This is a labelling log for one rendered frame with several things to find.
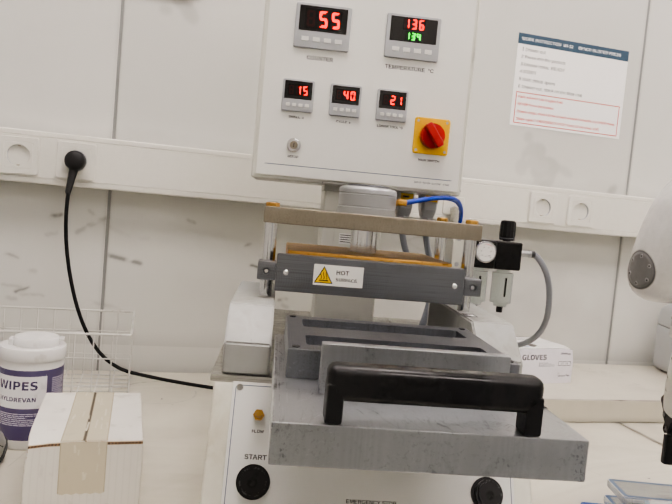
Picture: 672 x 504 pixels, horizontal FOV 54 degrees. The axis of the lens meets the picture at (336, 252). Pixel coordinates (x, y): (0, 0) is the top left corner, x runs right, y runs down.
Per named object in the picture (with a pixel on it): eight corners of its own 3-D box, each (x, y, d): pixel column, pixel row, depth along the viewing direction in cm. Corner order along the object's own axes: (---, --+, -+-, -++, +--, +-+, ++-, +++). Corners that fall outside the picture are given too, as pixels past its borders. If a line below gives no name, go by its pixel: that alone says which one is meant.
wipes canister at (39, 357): (1, 429, 95) (7, 327, 94) (65, 429, 98) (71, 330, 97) (-15, 451, 87) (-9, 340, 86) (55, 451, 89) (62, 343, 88)
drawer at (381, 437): (272, 367, 73) (278, 298, 72) (464, 380, 75) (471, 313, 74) (266, 477, 43) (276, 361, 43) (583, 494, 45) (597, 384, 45)
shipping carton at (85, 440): (42, 457, 87) (46, 390, 86) (143, 456, 90) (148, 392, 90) (10, 525, 69) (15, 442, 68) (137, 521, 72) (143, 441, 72)
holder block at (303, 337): (284, 337, 71) (286, 314, 71) (463, 350, 73) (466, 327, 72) (285, 377, 54) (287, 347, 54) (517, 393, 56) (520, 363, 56)
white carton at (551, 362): (447, 369, 139) (451, 335, 139) (532, 368, 148) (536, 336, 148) (481, 385, 128) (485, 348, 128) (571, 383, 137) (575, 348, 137)
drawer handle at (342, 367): (322, 415, 45) (327, 358, 45) (530, 427, 47) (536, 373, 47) (324, 424, 43) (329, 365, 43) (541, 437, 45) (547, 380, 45)
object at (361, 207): (263, 262, 103) (270, 180, 102) (455, 278, 106) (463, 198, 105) (258, 280, 79) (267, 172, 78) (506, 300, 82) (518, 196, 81)
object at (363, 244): (284, 268, 97) (289, 204, 96) (430, 280, 99) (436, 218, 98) (285, 282, 79) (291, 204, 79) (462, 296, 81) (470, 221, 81)
